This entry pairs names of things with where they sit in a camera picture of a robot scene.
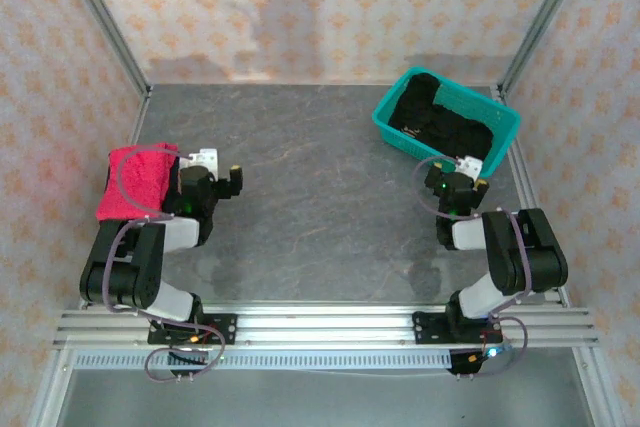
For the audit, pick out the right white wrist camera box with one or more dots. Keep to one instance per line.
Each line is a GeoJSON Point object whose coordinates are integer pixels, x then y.
{"type": "Point", "coordinates": [470, 165]}

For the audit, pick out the aluminium frame leg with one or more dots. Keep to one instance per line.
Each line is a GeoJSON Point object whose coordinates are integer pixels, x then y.
{"type": "Point", "coordinates": [597, 387]}
{"type": "Point", "coordinates": [50, 387]}

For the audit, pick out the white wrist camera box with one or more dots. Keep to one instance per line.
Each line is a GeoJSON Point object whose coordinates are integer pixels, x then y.
{"type": "Point", "coordinates": [204, 158]}
{"type": "Point", "coordinates": [470, 165]}

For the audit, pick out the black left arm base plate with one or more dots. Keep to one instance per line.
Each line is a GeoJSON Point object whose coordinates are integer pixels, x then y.
{"type": "Point", "coordinates": [225, 329]}

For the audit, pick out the white folded t-shirt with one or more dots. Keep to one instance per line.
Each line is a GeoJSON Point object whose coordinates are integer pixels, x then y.
{"type": "Point", "coordinates": [183, 162]}

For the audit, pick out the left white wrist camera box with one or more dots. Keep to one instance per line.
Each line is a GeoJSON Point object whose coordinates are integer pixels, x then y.
{"type": "Point", "coordinates": [204, 158]}

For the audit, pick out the aluminium frame post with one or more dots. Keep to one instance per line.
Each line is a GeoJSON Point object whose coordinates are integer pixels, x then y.
{"type": "Point", "coordinates": [107, 22]}
{"type": "Point", "coordinates": [540, 22]}

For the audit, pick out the red folded t-shirt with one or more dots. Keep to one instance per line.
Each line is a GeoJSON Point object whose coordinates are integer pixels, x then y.
{"type": "Point", "coordinates": [145, 182]}

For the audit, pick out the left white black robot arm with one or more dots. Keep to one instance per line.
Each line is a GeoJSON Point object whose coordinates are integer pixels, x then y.
{"type": "Point", "coordinates": [125, 267]}

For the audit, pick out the black printed t-shirt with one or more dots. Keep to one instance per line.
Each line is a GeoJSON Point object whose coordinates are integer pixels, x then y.
{"type": "Point", "coordinates": [450, 127]}

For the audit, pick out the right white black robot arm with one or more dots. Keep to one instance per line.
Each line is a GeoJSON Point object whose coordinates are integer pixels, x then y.
{"type": "Point", "coordinates": [530, 257]}

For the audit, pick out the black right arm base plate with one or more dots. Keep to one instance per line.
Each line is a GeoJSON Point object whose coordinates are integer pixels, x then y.
{"type": "Point", "coordinates": [427, 329]}

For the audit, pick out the aluminium mounting rail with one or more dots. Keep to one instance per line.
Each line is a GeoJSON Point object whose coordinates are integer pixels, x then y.
{"type": "Point", "coordinates": [325, 327]}

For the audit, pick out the teal plastic basket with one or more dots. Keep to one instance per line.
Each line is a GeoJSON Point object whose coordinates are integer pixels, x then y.
{"type": "Point", "coordinates": [400, 139]}

